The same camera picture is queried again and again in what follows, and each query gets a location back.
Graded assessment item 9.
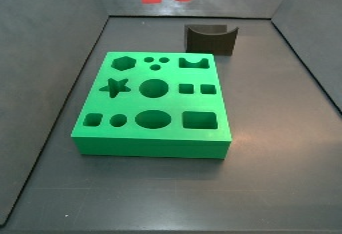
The black curved block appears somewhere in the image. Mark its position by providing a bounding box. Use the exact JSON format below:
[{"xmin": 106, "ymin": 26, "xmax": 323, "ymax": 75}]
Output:
[{"xmin": 185, "ymin": 24, "xmax": 240, "ymax": 56}]

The green shape sorter board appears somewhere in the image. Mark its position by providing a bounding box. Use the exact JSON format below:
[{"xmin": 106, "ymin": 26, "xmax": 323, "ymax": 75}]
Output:
[{"xmin": 71, "ymin": 52, "xmax": 233, "ymax": 159}]

